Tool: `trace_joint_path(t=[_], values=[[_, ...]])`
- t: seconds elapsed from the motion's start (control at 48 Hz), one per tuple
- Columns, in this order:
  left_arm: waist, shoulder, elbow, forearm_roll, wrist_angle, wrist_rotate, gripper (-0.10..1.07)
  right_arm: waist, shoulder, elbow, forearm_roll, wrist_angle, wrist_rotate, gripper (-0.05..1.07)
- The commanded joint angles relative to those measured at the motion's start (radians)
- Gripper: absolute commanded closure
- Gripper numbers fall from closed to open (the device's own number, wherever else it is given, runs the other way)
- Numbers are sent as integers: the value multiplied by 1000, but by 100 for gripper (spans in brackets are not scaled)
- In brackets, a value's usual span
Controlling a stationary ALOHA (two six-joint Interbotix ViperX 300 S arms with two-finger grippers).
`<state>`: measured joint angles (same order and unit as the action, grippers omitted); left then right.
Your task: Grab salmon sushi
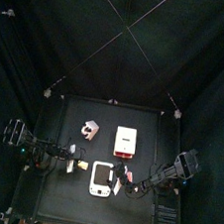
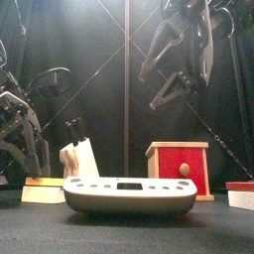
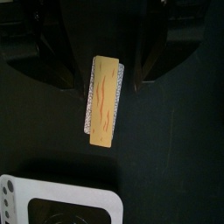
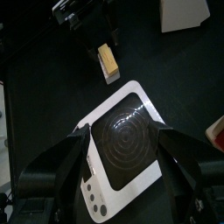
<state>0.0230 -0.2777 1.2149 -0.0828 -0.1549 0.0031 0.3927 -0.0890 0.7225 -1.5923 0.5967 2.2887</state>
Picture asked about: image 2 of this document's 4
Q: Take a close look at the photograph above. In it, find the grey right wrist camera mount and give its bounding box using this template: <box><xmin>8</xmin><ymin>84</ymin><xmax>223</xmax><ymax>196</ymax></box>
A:
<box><xmin>199</xmin><ymin>0</ymin><xmax>215</xmax><ymax>87</ymax></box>

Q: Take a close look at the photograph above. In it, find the wooden box with red drawer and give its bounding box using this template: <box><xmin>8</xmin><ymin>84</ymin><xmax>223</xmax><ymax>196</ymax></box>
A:
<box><xmin>145</xmin><ymin>141</ymin><xmax>215</xmax><ymax>202</ymax></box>

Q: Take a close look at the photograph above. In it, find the grey vertical frame pole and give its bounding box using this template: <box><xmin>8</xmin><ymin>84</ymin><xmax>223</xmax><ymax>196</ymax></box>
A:
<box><xmin>123</xmin><ymin>0</ymin><xmax>131</xmax><ymax>178</ymax></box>

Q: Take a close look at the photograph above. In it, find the white toy kitchen scale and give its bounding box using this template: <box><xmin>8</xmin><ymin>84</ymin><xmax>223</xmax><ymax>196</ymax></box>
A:
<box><xmin>63</xmin><ymin>176</ymin><xmax>198</xmax><ymax>216</ymax></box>

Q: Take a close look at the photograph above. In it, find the black cable loop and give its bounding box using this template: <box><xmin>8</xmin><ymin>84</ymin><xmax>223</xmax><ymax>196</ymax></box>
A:
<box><xmin>217</xmin><ymin>6</ymin><xmax>236</xmax><ymax>40</ymax></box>

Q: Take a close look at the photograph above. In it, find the yellow egg sushi toy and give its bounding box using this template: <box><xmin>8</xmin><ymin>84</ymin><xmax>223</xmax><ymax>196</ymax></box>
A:
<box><xmin>21</xmin><ymin>177</ymin><xmax>67</xmax><ymax>204</ymax></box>

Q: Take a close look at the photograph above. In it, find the black toy knife handle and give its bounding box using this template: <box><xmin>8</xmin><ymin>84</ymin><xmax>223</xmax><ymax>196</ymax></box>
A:
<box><xmin>64</xmin><ymin>121</ymin><xmax>80</xmax><ymax>147</ymax></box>
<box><xmin>72</xmin><ymin>116</ymin><xmax>88</xmax><ymax>143</ymax></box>

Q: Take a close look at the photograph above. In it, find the wooden toy knife block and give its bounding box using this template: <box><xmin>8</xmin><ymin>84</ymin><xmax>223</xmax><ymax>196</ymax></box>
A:
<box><xmin>59</xmin><ymin>137</ymin><xmax>100</xmax><ymax>180</ymax></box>

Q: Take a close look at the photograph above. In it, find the thin diagonal brace wire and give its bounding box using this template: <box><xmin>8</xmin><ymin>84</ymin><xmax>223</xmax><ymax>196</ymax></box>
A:
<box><xmin>96</xmin><ymin>0</ymin><xmax>254</xmax><ymax>182</ymax></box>
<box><xmin>0</xmin><ymin>5</ymin><xmax>162</xmax><ymax>175</ymax></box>

